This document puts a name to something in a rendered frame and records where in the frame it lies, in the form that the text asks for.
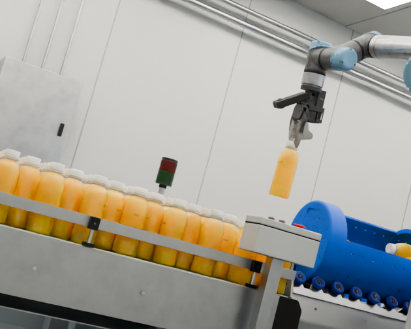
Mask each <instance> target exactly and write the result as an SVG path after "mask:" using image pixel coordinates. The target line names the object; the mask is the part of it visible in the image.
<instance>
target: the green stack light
mask: <svg viewBox="0 0 411 329"><path fill-rule="evenodd" d="M174 176H175V174H173V173H171V172H167V171H164V170H158V174H157V177H156V180H155V183H157V184H163V185H166V186H167V187H171V186H172V184H173V180H174Z"/></svg>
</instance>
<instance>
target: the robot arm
mask: <svg viewBox="0 0 411 329"><path fill-rule="evenodd" d="M366 58H376V59H392V60H400V61H407V62H406V64H405V66H404V70H403V78H404V83H405V85H406V87H407V88H409V92H411V37H407V36H389V35H382V34H381V33H379V32H377V31H371V32H368V33H365V34H363V35H362V36H360V37H358V38H356V39H353V40H351V41H349V42H346V43H344V44H342V45H340V46H338V47H335V48H332V45H331V44H330V43H328V42H324V41H319V40H314V41H312V42H311V45H310V47H309V50H308V52H307V60H306V63H305V68H304V72H303V77H302V80H301V84H302V85H301V88H300V89H302V90H305V92H301V93H296V94H294V95H291V96H288V97H284V98H279V99H277V100H276V101H273V106H274V108H278V109H283V108H284V107H286V106H290V105H292V104H296V105H295V107H294V110H293V114H292V117H291V119H290V126H289V135H288V140H289V141H293V142H294V145H295V147H296V148H298V146H299V144H300V142H301V140H311V139H312V138H313V133H312V132H310V131H309V124H308V123H318V124H319V123H322V119H323V116H324V110H325V108H323V106H324V101H325V97H326V93H327V91H323V90H322V89H321V88H323V85H324V80H325V77H326V72H327V71H349V70H352V69H353V68H354V66H355V65H356V63H358V62H360V61H362V60H364V59H366ZM321 116H322V119H321V120H320V118H321ZM294 139H295V140H294Z"/></svg>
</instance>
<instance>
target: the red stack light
mask: <svg viewBox="0 0 411 329"><path fill-rule="evenodd" d="M176 169H177V163H175V162H172V161H168V160H164V159H162V160H161V162H160V166H159V170H164V171H167V172H171V173H173V174H175V172H176Z"/></svg>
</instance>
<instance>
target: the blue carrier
mask: <svg viewBox="0 0 411 329"><path fill-rule="evenodd" d="M294 224H299V225H303V226H305V228H303V229H305V230H310V231H312V232H316V233H320V234H321V235H322V237H321V240H320V244H319V248H318V252H317V256H316V260H315V263H314V268H309V267H306V266H301V265H298V264H297V267H296V271H300V272H302V273H303V274H304V275H305V277H306V281H305V283H307V284H310V285H312V279H313V278H314V277H316V276H319V277H321V278H322V279H323V280H324V281H325V287H324V288H325V289H329V290H331V284H332V283H333V282H334V281H338V282H340V283H341V284H342V285H343V287H344V292H343V293H345V294H349V293H350V288H352V287H358V288H360V290H361V291H362V294H363V295H362V297H361V298H364V299H367V298H368V297H367V295H368V293H370V291H375V292H377V293H378V295H379V296H380V302H379V303H382V304H385V302H386V301H385V300H386V298H387V297H388V296H393V297H394V298H395V299H396V300H397V302H398V306H397V307H398V308H401V309H402V307H403V302H405V301H407V300H408V301H411V260H410V259H408V258H404V257H400V256H397V255H393V254H391V253H387V252H386V245H387V244H389V243H392V244H396V243H407V244H409V245H411V229H402V230H399V231H397V232H396V231H394V230H390V229H388V228H384V227H380V226H378V225H374V224H371V223H368V222H365V221H361V220H359V219H355V218H353V217H349V216H346V215H344V213H343V211H342V210H341V209H340V208H339V207H338V206H336V205H333V204H330V203H327V202H323V201H321V200H313V201H311V202H309V203H307V204H306V205H304V207H302V208H301V209H300V210H299V211H298V213H297V215H296V216H295V217H294V220H293V221H292V224H291V225H292V226H295V225H294ZM295 227H296V226H295ZM347 240H349V241H350V242H349V241H347Z"/></svg>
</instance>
